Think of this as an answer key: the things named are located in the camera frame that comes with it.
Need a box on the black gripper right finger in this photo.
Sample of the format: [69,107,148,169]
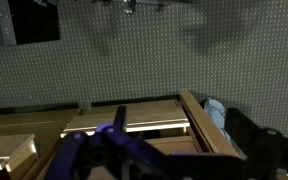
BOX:
[225,107,288,180]

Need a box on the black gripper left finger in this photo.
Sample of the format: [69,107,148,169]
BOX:
[44,105,172,180]

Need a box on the light blue cloth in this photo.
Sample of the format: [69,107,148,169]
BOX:
[202,97,232,142]

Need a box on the black robot cart base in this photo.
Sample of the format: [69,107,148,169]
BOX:
[0,0,62,47]

